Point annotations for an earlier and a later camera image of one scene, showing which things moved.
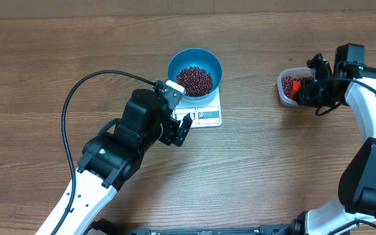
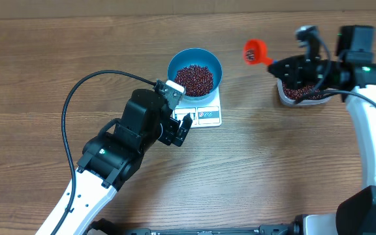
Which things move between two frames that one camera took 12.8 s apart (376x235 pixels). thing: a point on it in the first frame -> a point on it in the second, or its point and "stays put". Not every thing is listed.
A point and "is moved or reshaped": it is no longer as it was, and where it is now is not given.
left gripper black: [171, 127] stays put
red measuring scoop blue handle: [296, 85] is moved or reshaped
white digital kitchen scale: [204, 113] stays put
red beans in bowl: [195, 81] stays put
